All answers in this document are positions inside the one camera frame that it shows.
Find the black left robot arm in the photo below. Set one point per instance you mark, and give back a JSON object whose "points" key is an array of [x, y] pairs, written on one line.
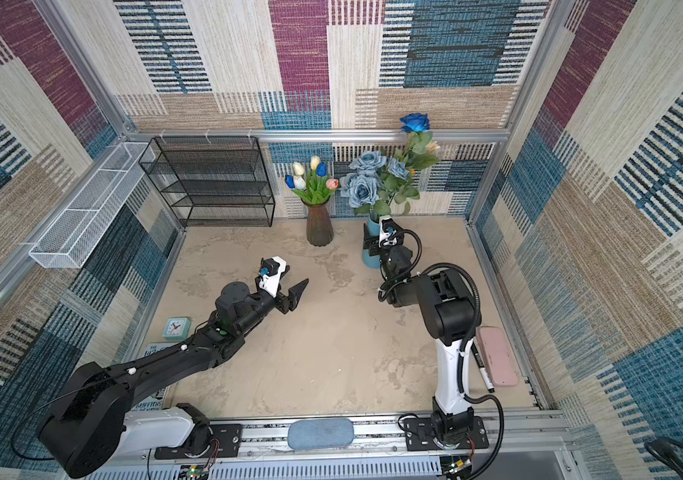
{"points": [[85, 423]]}

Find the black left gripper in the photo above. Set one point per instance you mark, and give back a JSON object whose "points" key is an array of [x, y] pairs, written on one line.
{"points": [[290, 301]]}

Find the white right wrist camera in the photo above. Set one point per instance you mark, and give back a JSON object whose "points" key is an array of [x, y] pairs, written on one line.
{"points": [[390, 233]]}

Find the red ribbed glass vase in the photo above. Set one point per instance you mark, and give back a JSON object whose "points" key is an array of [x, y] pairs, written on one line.
{"points": [[319, 230]]}

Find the pink case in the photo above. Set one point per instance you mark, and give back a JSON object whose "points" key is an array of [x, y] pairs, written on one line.
{"points": [[498, 357]]}

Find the small teal box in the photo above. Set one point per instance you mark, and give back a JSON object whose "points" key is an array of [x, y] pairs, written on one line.
{"points": [[176, 329]]}

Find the black marker pen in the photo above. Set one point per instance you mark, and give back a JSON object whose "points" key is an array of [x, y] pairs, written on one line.
{"points": [[482, 369]]}

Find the blue hydrangea flower bunch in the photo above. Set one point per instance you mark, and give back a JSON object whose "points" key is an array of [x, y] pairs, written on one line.
{"points": [[376, 182]]}

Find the yellow tulip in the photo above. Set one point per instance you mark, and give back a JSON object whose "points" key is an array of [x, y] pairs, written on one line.
{"points": [[313, 179]]}

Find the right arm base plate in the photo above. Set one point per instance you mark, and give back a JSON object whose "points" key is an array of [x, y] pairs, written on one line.
{"points": [[421, 434]]}

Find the orange and beige flower sprig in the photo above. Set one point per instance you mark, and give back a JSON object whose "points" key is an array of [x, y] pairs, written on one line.
{"points": [[433, 148]]}

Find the colourful paperback book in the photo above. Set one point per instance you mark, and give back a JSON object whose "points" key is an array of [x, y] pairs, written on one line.
{"points": [[161, 398]]}

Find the black wire shelf rack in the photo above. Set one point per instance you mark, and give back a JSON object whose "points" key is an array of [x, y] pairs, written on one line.
{"points": [[211, 181]]}

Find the light blue tulip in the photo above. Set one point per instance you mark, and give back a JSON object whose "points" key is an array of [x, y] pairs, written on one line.
{"points": [[288, 182]]}

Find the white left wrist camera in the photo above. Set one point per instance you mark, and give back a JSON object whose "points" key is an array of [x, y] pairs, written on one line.
{"points": [[270, 273]]}

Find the pink tulip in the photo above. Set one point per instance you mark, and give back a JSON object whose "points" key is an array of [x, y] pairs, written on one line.
{"points": [[331, 184]]}

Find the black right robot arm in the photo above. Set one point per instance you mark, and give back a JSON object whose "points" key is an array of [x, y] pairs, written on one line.
{"points": [[450, 306]]}

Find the cream tulip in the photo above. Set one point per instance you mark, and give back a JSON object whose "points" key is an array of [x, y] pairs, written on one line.
{"points": [[298, 168]]}

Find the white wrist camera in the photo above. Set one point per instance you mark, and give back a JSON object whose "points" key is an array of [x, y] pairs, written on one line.
{"points": [[270, 273], [390, 233]]}

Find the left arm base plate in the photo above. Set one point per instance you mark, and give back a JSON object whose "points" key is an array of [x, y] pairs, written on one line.
{"points": [[206, 442]]}

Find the white wire mesh basket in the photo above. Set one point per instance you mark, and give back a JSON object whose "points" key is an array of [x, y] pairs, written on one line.
{"points": [[74, 234]]}

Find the blue grey sponge pad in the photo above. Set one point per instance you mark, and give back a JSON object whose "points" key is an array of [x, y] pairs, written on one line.
{"points": [[320, 433]]}

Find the teal cylindrical vase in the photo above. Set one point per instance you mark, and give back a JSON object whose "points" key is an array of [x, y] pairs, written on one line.
{"points": [[370, 253]]}

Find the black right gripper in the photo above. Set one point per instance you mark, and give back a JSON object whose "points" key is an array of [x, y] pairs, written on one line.
{"points": [[372, 243]]}

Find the dark blue rose stem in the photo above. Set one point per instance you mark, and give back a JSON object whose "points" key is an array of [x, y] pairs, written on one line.
{"points": [[414, 156]]}

